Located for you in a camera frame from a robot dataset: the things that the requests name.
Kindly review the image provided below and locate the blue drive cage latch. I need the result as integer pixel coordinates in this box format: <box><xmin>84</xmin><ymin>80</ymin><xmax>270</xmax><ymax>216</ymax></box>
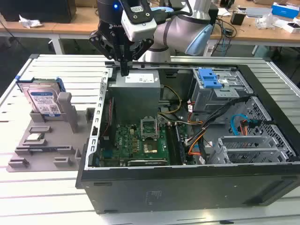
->
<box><xmin>198</xmin><ymin>67</ymin><xmax>222</xmax><ymax>89</ymax></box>

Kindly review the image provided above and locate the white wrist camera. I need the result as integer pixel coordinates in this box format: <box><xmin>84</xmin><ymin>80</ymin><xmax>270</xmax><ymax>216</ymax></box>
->
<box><xmin>120</xmin><ymin>0</ymin><xmax>157</xmax><ymax>42</ymax></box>

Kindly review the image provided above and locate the black computer tower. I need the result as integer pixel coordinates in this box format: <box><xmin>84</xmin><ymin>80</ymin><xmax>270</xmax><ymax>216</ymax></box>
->
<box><xmin>0</xmin><ymin>0</ymin><xmax>77</xmax><ymax>24</ymax></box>

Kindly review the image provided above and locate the black desktop computer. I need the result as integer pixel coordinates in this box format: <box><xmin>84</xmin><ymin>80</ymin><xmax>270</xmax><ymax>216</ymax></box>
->
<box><xmin>209</xmin><ymin>4</ymin><xmax>220</xmax><ymax>25</ymax></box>

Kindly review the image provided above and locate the silver CPU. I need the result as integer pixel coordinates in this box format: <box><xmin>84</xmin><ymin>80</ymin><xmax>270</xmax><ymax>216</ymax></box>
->
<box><xmin>25</xmin><ymin>133</ymin><xmax>45</xmax><ymax>143</ymax></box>

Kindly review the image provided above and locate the RAM stick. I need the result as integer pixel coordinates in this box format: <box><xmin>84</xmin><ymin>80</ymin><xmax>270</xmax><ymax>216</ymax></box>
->
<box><xmin>28</xmin><ymin>146</ymin><xmax>71</xmax><ymax>151</ymax></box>

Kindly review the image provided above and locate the brown cardboard box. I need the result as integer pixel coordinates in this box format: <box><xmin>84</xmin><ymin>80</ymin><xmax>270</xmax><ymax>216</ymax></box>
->
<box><xmin>76</xmin><ymin>0</ymin><xmax>99</xmax><ymax>7</ymax></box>

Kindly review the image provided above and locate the crumpled white paper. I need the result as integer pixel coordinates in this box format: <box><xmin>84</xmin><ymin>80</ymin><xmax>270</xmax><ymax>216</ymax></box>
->
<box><xmin>18</xmin><ymin>14</ymin><xmax>44</xmax><ymax>29</ymax></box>

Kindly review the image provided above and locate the green motherboard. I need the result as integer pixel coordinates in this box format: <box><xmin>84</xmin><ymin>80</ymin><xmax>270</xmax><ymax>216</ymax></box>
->
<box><xmin>100</xmin><ymin>123</ymin><xmax>188</xmax><ymax>167</ymax></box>

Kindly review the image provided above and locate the metal socket cover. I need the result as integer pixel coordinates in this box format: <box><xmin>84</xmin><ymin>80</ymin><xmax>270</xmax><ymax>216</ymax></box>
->
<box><xmin>140</xmin><ymin>116</ymin><xmax>158</xmax><ymax>141</ymax></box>

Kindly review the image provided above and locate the white phone box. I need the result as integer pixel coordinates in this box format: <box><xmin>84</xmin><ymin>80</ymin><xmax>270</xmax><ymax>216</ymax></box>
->
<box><xmin>283</xmin><ymin>22</ymin><xmax>300</xmax><ymax>35</ymax></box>

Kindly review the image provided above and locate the small black box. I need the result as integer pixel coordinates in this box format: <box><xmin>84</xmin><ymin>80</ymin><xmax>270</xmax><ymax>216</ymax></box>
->
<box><xmin>231</xmin><ymin>11</ymin><xmax>247</xmax><ymax>26</ymax></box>

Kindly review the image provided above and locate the grey metal drive cage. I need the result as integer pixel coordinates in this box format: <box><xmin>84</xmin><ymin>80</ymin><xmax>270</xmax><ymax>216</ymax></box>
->
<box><xmin>191</xmin><ymin>67</ymin><xmax>254</xmax><ymax>113</ymax></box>

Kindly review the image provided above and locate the grey metal disk bay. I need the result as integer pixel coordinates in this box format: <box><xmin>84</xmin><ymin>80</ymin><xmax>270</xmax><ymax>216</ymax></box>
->
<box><xmin>208</xmin><ymin>135</ymin><xmax>296</xmax><ymax>165</ymax></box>

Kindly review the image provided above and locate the grey tray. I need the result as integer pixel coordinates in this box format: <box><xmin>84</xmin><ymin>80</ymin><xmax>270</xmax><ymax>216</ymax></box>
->
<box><xmin>246</xmin><ymin>7</ymin><xmax>273</xmax><ymax>18</ymax></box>

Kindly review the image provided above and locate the black graphics card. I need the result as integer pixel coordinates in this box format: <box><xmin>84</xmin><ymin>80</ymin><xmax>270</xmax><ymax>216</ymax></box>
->
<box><xmin>127</xmin><ymin>159</ymin><xmax>168</xmax><ymax>167</ymax></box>

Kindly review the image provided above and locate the hard disk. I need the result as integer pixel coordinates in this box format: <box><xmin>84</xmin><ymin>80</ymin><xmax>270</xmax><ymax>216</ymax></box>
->
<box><xmin>15</xmin><ymin>76</ymin><xmax>66</xmax><ymax>118</ymax></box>

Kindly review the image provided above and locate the yellow wire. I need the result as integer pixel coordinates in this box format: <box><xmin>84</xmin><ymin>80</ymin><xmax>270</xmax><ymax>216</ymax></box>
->
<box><xmin>160</xmin><ymin>85</ymin><xmax>182</xmax><ymax>115</ymax></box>

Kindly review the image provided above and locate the black cable bundle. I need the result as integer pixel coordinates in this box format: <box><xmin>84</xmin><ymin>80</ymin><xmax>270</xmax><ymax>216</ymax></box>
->
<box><xmin>185</xmin><ymin>95</ymin><xmax>274</xmax><ymax>146</ymax></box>

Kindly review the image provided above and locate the orange wire bundle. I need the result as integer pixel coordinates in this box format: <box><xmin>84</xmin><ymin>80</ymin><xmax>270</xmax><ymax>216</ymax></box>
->
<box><xmin>240</xmin><ymin>119</ymin><xmax>249</xmax><ymax>136</ymax></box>

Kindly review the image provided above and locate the blue cardboard box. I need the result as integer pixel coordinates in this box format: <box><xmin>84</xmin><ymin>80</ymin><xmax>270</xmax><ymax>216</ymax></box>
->
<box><xmin>271</xmin><ymin>2</ymin><xmax>300</xmax><ymax>19</ymax></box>

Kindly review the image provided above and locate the grey power supply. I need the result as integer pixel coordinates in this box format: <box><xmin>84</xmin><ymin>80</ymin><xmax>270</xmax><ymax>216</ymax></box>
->
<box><xmin>108</xmin><ymin>69</ymin><xmax>161</xmax><ymax>118</ymax></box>

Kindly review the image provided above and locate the clear plastic bag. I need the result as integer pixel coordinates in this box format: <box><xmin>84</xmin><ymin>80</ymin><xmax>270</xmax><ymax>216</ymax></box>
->
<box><xmin>255</xmin><ymin>13</ymin><xmax>275</xmax><ymax>30</ymax></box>

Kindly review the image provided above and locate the blue wire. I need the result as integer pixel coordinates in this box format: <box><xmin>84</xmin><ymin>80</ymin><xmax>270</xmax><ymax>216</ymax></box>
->
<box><xmin>230</xmin><ymin>113</ymin><xmax>247</xmax><ymax>136</ymax></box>

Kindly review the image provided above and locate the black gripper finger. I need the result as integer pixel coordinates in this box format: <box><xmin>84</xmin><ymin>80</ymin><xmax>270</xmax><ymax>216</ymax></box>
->
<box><xmin>88</xmin><ymin>29</ymin><xmax>127</xmax><ymax>76</ymax></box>
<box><xmin>126</xmin><ymin>38</ymin><xmax>155</xmax><ymax>76</ymax></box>

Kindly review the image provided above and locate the black RAM slot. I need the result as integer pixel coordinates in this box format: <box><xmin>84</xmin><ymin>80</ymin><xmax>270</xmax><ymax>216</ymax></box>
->
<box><xmin>165</xmin><ymin>123</ymin><xmax>179</xmax><ymax>165</ymax></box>
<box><xmin>172</xmin><ymin>124</ymin><xmax>186</xmax><ymax>165</ymax></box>

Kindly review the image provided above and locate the orange flat wire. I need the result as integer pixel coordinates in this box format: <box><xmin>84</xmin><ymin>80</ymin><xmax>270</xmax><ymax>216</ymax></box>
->
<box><xmin>187</xmin><ymin>144</ymin><xmax>202</xmax><ymax>157</ymax></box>

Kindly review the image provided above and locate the black open PC case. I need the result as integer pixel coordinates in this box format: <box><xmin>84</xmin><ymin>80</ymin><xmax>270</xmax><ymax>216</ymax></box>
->
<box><xmin>75</xmin><ymin>61</ymin><xmax>300</xmax><ymax>214</ymax></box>

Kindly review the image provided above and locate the wooden desk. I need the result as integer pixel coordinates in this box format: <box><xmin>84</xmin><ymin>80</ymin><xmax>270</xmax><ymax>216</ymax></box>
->
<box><xmin>0</xmin><ymin>6</ymin><xmax>300</xmax><ymax>56</ymax></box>

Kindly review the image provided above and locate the CPU socket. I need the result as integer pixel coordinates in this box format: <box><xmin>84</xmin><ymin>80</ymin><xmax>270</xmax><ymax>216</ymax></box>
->
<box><xmin>142</xmin><ymin>140</ymin><xmax>160</xmax><ymax>155</ymax></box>

